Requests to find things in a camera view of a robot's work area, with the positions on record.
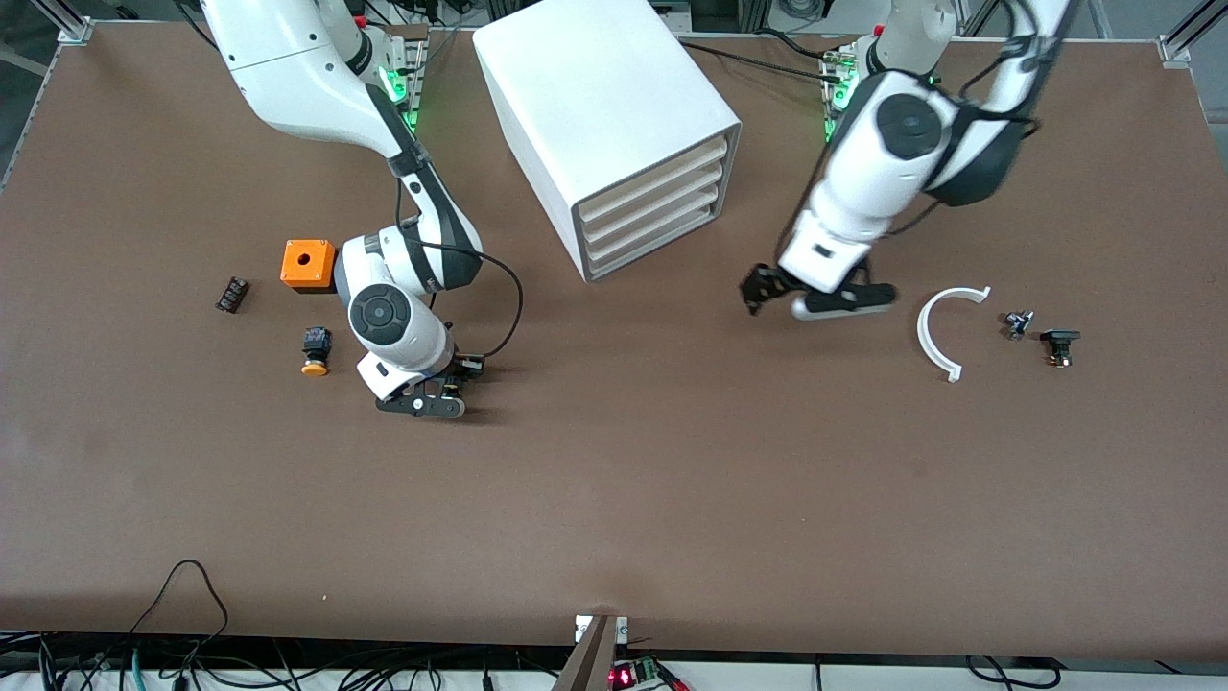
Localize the black flat-head push button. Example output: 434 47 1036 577
1040 328 1082 369

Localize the yellow mushroom push button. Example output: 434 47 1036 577
300 326 334 377

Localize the circuit board with red light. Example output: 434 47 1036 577
606 655 687 691

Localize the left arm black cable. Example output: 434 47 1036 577
787 0 1047 252

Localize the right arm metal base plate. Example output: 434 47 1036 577
379 38 428 135

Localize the white drawer cabinet housing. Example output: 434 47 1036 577
472 0 743 284

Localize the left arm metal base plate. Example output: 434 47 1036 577
820 43 864 145

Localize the orange button enclosure box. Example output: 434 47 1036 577
280 239 339 295

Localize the black looped cable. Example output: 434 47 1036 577
130 560 231 673

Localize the aluminium frame profile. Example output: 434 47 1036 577
1156 0 1228 68
29 0 94 46

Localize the grey-brown support bar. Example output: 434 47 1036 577
552 616 620 691

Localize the white plastic cabinet drawer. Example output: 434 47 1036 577
581 182 725 262
585 204 722 282
574 134 732 224
578 158 728 243

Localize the black cable behind cabinet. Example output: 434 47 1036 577
672 34 845 87

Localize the white curved plastic arc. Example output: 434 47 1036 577
916 285 992 384

